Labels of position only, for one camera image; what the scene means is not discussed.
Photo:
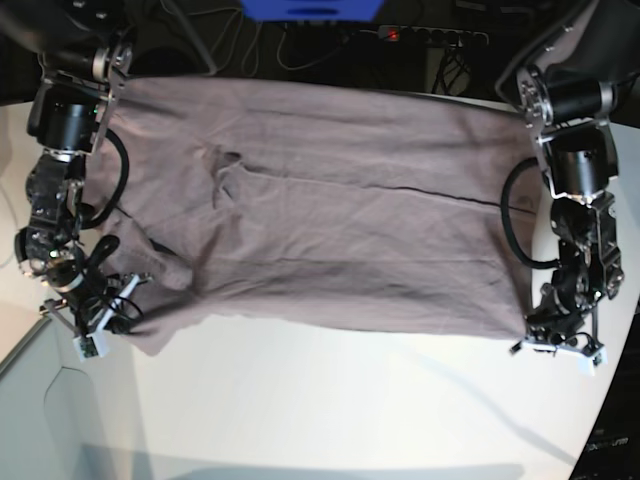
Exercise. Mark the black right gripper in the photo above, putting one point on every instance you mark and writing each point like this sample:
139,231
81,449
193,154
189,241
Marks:
90,295

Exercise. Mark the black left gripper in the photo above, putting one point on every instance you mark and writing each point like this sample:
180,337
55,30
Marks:
552,322

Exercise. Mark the mauve grey t-shirt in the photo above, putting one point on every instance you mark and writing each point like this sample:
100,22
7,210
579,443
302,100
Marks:
338,208

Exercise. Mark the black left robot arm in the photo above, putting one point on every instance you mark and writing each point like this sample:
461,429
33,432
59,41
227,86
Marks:
566,83

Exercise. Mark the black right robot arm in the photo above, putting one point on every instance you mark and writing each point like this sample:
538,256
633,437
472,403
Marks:
85,51

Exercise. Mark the white cardboard box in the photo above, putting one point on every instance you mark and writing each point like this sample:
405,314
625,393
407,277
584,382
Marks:
42,428

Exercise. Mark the black power strip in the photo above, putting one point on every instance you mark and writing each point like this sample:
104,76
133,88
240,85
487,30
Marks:
432,37

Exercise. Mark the blue plastic bin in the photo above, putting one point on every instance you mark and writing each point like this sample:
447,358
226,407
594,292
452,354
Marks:
311,10

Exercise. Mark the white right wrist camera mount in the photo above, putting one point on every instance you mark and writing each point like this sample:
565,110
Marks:
100,335

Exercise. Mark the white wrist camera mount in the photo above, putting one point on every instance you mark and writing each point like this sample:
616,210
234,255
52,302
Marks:
588,352
100,335

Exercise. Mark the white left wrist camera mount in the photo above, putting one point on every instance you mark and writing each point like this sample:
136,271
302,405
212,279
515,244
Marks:
588,352

